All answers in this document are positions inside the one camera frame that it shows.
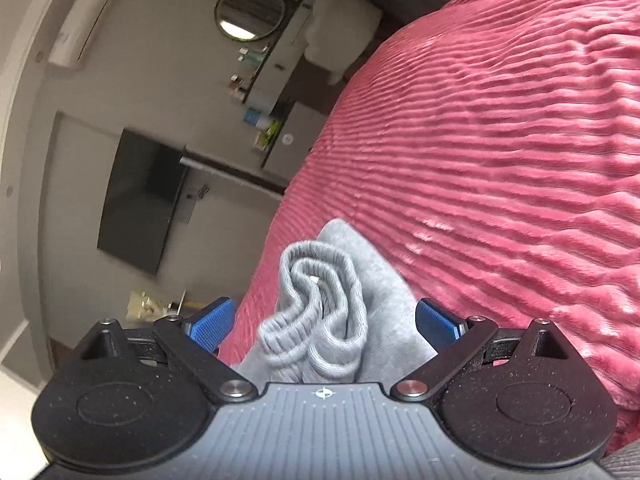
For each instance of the pink ribbed blanket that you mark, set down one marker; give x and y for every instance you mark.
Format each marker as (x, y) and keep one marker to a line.
(500, 160)

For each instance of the round wall mirror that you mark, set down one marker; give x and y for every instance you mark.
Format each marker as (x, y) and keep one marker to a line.
(250, 12)

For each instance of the black television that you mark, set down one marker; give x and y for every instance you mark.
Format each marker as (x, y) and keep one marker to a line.
(140, 200)

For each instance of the white air conditioner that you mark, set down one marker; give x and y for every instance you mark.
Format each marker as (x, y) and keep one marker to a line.
(90, 15)

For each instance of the green packet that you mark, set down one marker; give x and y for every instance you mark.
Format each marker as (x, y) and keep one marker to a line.
(270, 135)

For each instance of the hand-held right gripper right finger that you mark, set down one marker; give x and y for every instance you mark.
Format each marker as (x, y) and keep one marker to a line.
(440, 322)

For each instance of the grey pants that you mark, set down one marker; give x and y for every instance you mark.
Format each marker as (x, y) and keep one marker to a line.
(330, 305)

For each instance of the yellow-legged side table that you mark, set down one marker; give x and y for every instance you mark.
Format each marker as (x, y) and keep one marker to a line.
(150, 305)

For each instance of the white dressing desk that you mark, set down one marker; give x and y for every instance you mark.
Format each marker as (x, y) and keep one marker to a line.
(290, 40)

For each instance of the white chair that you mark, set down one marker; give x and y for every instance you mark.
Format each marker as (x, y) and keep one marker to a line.
(340, 25)

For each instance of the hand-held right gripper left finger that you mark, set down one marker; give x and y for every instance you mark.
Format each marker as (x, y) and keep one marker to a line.
(212, 322)

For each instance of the blue and white container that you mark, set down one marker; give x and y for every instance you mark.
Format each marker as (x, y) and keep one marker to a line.
(255, 117)

